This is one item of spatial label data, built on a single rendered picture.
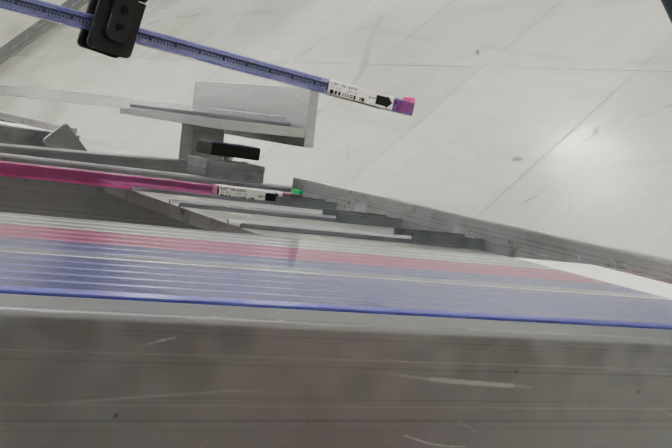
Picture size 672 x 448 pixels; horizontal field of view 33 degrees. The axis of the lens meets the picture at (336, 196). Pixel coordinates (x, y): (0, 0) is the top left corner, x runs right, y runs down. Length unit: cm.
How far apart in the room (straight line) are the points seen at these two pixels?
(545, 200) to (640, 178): 21
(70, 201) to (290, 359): 69
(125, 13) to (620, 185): 163
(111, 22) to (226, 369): 50
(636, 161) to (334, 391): 204
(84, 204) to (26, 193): 5
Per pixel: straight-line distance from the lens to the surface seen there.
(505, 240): 80
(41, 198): 100
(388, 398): 35
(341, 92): 87
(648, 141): 241
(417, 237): 78
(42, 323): 30
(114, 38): 79
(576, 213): 228
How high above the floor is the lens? 111
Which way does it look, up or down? 22 degrees down
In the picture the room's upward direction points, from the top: 33 degrees counter-clockwise
